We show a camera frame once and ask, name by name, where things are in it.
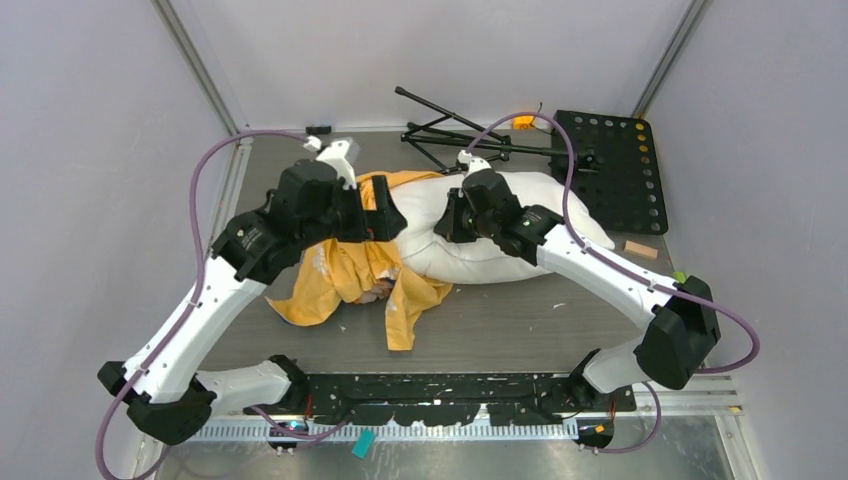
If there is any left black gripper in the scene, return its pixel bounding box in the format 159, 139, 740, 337
300, 174, 406, 249

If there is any white pillow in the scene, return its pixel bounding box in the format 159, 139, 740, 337
391, 172, 615, 285

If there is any yellow printed pillowcase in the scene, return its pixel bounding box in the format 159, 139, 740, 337
266, 170, 455, 352

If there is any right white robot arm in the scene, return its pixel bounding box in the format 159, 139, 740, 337
435, 169, 721, 411

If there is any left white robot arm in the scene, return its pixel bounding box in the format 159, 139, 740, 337
98, 160, 407, 446

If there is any orange tape roll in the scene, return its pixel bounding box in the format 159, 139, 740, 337
511, 115, 536, 130

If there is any black perforated metal plate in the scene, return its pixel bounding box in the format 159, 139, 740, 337
554, 110, 669, 236

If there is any wooden block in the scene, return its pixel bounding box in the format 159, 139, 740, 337
623, 240, 659, 260

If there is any teal tape piece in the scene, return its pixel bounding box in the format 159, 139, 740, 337
351, 428, 377, 459

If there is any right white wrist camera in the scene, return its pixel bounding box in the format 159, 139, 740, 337
456, 150, 491, 177

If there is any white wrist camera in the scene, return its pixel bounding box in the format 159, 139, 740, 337
302, 136, 360, 190
456, 150, 491, 177

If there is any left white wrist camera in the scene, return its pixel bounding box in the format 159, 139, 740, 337
302, 136, 360, 190

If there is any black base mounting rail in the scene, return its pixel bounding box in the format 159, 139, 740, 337
259, 373, 636, 426

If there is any white slotted cable duct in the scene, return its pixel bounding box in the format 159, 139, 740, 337
189, 418, 579, 442

